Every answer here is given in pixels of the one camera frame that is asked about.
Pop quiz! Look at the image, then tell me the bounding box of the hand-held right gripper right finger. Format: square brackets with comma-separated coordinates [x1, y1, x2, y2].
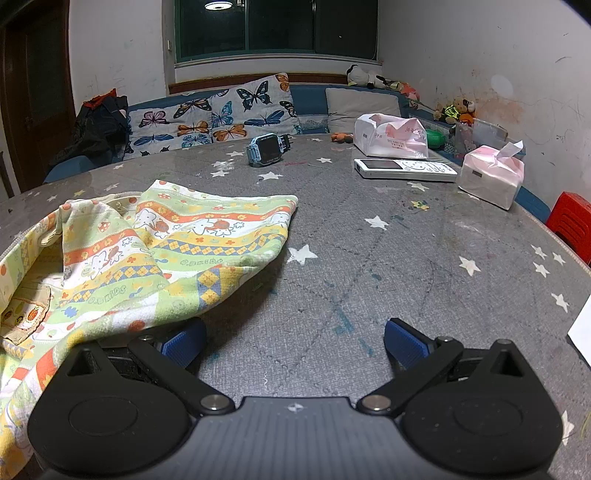
[356, 318, 536, 416]

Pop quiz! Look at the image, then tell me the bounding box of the colourful plush toy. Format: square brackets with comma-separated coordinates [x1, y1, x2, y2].
[387, 79, 421, 103]

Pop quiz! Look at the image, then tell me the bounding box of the dark jacket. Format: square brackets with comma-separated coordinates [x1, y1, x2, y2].
[55, 90, 130, 167]

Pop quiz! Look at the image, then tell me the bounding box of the white paper sheet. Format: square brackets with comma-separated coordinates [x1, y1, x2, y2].
[568, 300, 591, 365]

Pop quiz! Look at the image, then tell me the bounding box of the white pink plastic bag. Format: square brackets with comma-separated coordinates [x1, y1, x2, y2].
[353, 113, 430, 160]

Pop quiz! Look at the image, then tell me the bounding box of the blue smartwatch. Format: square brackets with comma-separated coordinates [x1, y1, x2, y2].
[246, 133, 296, 167]

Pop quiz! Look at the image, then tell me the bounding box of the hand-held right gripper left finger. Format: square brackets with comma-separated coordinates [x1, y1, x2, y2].
[56, 318, 236, 416]

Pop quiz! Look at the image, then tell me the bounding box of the grey pillow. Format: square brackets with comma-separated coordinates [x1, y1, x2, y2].
[325, 88, 402, 134]

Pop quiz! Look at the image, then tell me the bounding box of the butterfly print cushion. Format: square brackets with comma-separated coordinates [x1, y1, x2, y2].
[124, 73, 303, 161]

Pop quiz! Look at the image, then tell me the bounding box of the black white plush toy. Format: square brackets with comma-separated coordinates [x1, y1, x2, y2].
[346, 64, 393, 89]

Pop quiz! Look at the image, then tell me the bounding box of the clear plastic box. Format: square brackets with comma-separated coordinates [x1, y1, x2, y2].
[455, 119, 509, 158]

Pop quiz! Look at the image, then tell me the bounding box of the red plastic stool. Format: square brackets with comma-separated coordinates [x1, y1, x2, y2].
[546, 191, 591, 266]

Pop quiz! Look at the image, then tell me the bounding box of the grey star table cover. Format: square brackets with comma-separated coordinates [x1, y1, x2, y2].
[0, 134, 591, 480]

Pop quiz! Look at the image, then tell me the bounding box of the dark wooden door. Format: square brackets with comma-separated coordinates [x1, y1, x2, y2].
[0, 0, 77, 195]

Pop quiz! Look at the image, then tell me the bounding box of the white remote control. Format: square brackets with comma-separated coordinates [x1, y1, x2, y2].
[353, 158, 458, 184]

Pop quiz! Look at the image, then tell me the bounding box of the green patterned child's shirt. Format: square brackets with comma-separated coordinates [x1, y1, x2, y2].
[0, 179, 298, 467]

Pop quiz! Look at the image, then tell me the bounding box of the pink tissue pack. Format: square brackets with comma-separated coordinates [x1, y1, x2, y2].
[457, 142, 526, 210]

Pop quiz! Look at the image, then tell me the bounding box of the green framed window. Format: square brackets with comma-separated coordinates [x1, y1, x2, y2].
[173, 0, 382, 65]

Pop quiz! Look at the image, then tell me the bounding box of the brown plush bear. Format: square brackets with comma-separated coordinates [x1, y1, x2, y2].
[436, 97, 477, 126]

